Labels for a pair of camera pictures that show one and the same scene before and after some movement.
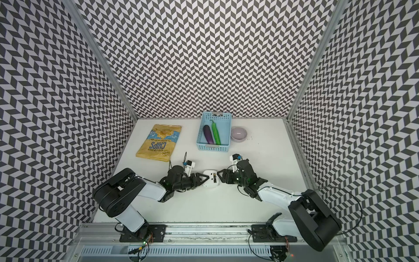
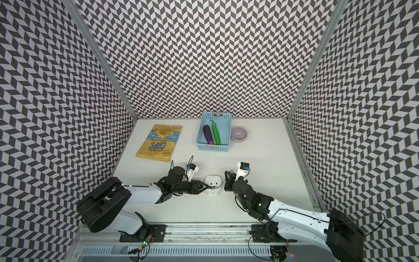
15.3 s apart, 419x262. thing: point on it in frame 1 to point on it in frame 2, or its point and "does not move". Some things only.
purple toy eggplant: [208, 135] does not move
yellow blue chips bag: [160, 143] does not move
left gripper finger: [198, 181] to [200, 186]
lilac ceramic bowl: [238, 134] does not move
